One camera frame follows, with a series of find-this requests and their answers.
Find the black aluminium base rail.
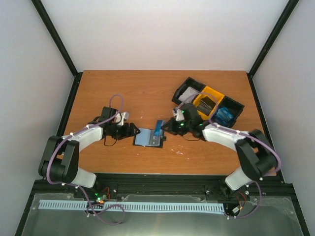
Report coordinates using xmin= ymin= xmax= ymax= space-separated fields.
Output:
xmin=31 ymin=173 xmax=295 ymax=202

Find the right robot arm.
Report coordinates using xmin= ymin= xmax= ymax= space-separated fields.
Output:
xmin=161 ymin=103 xmax=281 ymax=198

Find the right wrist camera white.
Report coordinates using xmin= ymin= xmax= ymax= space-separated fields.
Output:
xmin=172 ymin=108 xmax=185 ymax=121

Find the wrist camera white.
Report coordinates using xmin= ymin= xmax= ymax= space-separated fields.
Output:
xmin=114 ymin=112 xmax=129 ymax=126
xmin=172 ymin=108 xmax=185 ymax=121

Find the blue VIP card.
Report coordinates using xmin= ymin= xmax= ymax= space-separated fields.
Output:
xmin=154 ymin=120 xmax=165 ymax=136

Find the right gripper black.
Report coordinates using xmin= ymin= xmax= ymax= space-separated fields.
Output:
xmin=161 ymin=117 xmax=192 ymax=137

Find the black frame post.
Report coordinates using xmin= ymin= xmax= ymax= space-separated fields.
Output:
xmin=31 ymin=0 xmax=83 ymax=77
xmin=248 ymin=0 xmax=300 ymax=77

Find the black leather card holder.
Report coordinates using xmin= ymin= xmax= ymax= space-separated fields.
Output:
xmin=133 ymin=128 xmax=166 ymax=148

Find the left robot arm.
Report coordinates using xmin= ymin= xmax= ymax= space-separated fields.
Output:
xmin=38 ymin=107 xmax=140 ymax=198

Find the yellow bin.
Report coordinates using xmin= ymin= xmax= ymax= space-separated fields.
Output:
xmin=193 ymin=86 xmax=224 ymax=120

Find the light blue cable duct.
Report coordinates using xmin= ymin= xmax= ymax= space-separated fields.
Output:
xmin=38 ymin=200 xmax=224 ymax=214

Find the right black frame post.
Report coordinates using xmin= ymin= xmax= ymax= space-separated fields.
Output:
xmin=248 ymin=0 xmax=300 ymax=77

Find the black bin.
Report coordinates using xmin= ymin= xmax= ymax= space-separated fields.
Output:
xmin=172 ymin=77 xmax=206 ymax=105
xmin=211 ymin=96 xmax=245 ymax=128

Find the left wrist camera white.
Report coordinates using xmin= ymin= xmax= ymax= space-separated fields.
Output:
xmin=114 ymin=112 xmax=129 ymax=126

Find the white cards stack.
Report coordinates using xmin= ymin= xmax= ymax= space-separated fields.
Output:
xmin=178 ymin=87 xmax=199 ymax=103

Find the black cards stack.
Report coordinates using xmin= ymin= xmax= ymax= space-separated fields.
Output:
xmin=197 ymin=97 xmax=216 ymax=116

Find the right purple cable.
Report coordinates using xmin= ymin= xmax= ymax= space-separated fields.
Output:
xmin=176 ymin=92 xmax=283 ymax=218

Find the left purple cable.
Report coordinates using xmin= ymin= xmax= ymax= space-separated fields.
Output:
xmin=45 ymin=94 xmax=124 ymax=185

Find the blue cards stack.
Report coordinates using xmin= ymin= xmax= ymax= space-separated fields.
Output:
xmin=215 ymin=107 xmax=234 ymax=126

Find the green led circuit board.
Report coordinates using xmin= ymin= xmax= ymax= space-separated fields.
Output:
xmin=95 ymin=192 xmax=111 ymax=204

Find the left black frame post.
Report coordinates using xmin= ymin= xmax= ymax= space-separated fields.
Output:
xmin=31 ymin=0 xmax=83 ymax=77

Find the purple cable loop bottom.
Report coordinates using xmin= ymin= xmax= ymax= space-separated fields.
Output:
xmin=73 ymin=183 xmax=126 ymax=226

